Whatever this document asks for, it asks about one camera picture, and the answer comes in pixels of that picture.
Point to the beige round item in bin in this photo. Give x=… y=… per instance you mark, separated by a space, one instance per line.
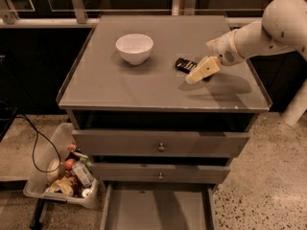
x=55 y=170

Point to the metal railing frame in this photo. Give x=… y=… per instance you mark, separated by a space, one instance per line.
x=83 y=13

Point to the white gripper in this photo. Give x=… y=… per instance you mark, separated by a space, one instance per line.
x=224 y=50

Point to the yellow chip bag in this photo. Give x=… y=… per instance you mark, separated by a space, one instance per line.
x=66 y=185

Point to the grey drawer cabinet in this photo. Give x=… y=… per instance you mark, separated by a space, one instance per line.
x=103 y=91

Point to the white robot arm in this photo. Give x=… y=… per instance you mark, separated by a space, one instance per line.
x=283 y=28

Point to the grey top drawer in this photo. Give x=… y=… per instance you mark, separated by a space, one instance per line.
x=160 y=143

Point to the black rxbar chocolate wrapper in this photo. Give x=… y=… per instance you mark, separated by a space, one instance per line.
x=185 y=65

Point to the red apple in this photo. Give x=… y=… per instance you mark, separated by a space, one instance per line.
x=68 y=164

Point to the grey open bottom drawer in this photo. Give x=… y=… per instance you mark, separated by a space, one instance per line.
x=158 y=206

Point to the clear plastic storage bin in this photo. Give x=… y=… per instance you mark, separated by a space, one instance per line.
x=49 y=160

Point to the white ceramic bowl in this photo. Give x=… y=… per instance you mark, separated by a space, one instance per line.
x=134 y=48

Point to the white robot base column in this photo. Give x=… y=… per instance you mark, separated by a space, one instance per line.
x=297 y=106

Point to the grey middle drawer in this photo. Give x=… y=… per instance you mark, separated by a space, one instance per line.
x=160 y=173

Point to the silver soda can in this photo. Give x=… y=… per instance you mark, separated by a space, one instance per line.
x=82 y=172

